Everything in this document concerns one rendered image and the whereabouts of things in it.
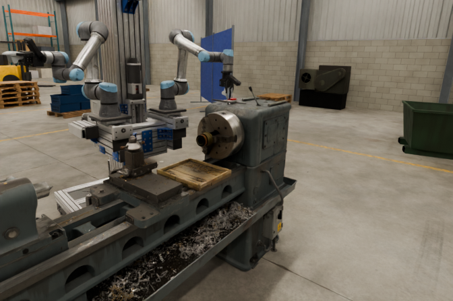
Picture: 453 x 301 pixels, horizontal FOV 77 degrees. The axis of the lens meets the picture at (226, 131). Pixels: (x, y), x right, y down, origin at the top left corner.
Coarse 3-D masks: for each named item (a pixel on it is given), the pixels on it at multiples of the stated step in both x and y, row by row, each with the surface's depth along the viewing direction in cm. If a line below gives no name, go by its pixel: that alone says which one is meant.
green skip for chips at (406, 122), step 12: (408, 108) 540; (420, 108) 587; (432, 108) 579; (444, 108) 571; (408, 120) 541; (420, 120) 487; (432, 120) 480; (444, 120) 473; (408, 132) 541; (420, 132) 495; (432, 132) 488; (444, 132) 480; (408, 144) 578; (420, 144) 503; (432, 144) 495; (444, 144) 488; (432, 156) 507; (444, 156) 499
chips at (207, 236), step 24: (216, 216) 186; (240, 216) 185; (168, 240) 166; (192, 240) 167; (216, 240) 165; (144, 264) 146; (168, 264) 147; (96, 288) 131; (120, 288) 129; (144, 288) 129
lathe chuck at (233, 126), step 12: (216, 120) 186; (228, 120) 182; (216, 132) 198; (228, 132) 182; (240, 132) 185; (216, 144) 190; (228, 144) 184; (240, 144) 188; (216, 156) 191; (228, 156) 190
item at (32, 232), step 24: (0, 192) 94; (24, 192) 98; (48, 192) 107; (0, 216) 93; (24, 216) 99; (0, 240) 94; (24, 240) 99; (48, 240) 103; (0, 264) 92; (24, 264) 98
